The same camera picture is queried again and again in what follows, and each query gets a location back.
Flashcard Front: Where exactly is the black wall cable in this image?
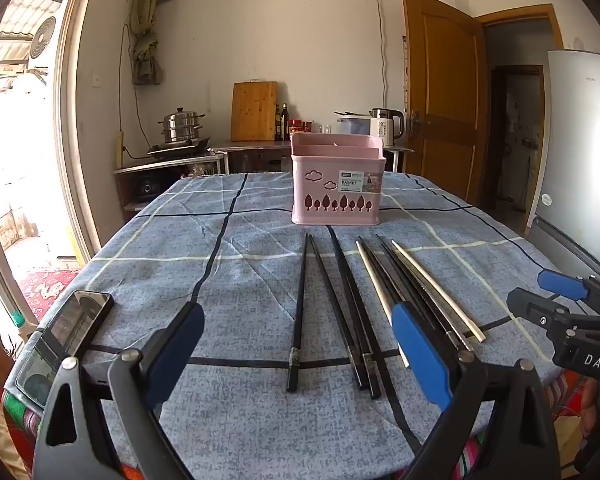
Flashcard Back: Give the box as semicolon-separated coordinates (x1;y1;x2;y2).
121;22;152;147
376;0;388;111

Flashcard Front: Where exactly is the hanging olive cloth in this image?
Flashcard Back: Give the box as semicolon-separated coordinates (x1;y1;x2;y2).
130;0;162;86

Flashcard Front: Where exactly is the wooden door frame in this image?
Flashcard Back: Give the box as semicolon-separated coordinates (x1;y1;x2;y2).
480;4;564;68

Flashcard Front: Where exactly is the white side shelf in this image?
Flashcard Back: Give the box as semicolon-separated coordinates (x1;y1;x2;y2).
112;152;227;217

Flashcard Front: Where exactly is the clear water pitcher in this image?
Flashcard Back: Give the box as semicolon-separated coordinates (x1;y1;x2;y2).
335;111;373;137

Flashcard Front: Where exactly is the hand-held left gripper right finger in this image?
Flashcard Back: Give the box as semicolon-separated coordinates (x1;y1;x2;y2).
391;302;563;480

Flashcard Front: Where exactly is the red patterned rug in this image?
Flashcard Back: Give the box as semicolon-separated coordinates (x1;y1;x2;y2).
19;270;81;323

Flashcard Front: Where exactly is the blue plaid tablecloth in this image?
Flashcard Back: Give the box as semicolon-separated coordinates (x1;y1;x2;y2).
2;171;576;480

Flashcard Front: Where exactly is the outdoor fan unit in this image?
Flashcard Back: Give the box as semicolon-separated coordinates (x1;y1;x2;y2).
27;16;57;68

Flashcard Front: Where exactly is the wooden door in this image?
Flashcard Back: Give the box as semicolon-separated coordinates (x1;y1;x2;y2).
401;0;488;203

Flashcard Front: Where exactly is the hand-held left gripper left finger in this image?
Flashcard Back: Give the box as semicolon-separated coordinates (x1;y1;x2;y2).
32;302;206;480

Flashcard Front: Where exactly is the wooden cutting board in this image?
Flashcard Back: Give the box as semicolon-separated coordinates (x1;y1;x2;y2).
230;81;278;142

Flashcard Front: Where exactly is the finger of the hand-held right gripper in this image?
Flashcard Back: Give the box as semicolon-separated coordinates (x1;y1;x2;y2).
506;287;572;332
537;269;600;306

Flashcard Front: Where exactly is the black kitchen appliance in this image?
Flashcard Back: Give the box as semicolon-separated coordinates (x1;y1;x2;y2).
132;175;163;199

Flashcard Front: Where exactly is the steel steamer pot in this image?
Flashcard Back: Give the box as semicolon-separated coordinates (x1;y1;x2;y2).
157;107;206;145

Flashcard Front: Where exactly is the black smartphone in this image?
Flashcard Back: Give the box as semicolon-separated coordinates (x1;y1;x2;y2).
16;290;115;408

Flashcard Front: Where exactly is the silver refrigerator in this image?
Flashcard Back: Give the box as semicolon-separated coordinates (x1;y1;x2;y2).
525;50;600;281

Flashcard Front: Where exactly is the colourful striped cloth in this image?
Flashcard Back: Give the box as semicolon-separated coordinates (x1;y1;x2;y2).
2;370;600;480

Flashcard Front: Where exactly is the black induction cooker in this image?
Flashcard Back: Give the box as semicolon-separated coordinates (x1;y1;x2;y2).
146;136;213;157

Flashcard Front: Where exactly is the pink plastic utensil basket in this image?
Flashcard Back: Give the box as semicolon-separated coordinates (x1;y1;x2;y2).
290;132;385;227

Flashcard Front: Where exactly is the metal kitchen counter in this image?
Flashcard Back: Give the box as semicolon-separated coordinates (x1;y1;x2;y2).
211;139;416;176

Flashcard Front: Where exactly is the white electric kettle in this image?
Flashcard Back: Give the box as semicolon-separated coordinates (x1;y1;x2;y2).
371;108;405;147

